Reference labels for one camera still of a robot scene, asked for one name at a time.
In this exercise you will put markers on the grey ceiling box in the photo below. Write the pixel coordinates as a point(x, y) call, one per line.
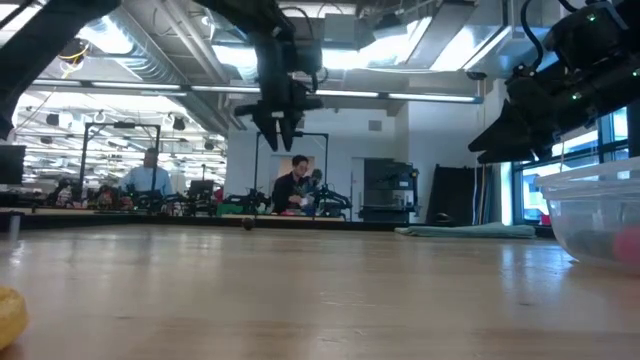
point(342, 30)

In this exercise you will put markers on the black leaning panels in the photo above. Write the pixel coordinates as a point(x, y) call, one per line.
point(460, 195)

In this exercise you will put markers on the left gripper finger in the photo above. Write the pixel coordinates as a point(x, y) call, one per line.
point(290, 130)
point(267, 122)

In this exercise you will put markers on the background black robot arm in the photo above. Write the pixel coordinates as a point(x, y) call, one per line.
point(250, 202)

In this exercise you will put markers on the rectangular silver air duct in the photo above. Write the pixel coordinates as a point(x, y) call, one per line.
point(450, 30)

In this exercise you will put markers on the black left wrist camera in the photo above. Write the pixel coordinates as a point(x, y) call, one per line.
point(306, 55)

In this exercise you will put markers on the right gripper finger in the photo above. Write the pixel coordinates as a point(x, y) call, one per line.
point(507, 132)
point(520, 155)

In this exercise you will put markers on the black ceiling device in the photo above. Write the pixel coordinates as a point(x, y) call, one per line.
point(77, 54)

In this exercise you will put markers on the black aluminium table frame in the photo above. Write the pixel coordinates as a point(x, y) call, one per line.
point(125, 220)

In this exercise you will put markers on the black background rig frame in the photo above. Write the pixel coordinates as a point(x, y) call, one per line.
point(315, 134)
point(122, 125)

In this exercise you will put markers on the black cabinet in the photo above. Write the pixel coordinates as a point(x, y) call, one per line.
point(390, 200)

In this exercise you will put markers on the person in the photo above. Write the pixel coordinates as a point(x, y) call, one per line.
point(145, 180)
point(287, 190)

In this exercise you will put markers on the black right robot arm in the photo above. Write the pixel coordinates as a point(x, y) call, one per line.
point(600, 35)

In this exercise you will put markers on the red toy strawberry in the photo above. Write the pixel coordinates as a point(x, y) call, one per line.
point(627, 246)

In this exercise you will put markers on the dark round toy berry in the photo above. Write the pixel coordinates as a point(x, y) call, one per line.
point(248, 223)
point(590, 245)

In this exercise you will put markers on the window with black frame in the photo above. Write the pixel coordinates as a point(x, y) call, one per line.
point(580, 152)

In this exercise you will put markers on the yellow elongated toy vegetable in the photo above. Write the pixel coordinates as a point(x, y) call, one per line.
point(10, 320)

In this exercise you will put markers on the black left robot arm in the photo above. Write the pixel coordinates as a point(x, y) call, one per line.
point(40, 45)

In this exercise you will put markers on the long ceiling light strip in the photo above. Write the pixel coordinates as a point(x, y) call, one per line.
point(425, 96)

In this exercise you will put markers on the ceiling security camera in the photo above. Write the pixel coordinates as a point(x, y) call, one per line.
point(476, 75)

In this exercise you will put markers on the black dome object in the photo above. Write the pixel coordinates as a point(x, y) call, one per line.
point(443, 218)

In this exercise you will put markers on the folded teal cloth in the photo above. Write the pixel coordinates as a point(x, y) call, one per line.
point(465, 231)

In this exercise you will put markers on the clear plastic tupperware container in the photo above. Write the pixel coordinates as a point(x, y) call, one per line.
point(575, 210)

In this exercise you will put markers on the black monitor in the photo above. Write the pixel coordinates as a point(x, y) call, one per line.
point(12, 165)

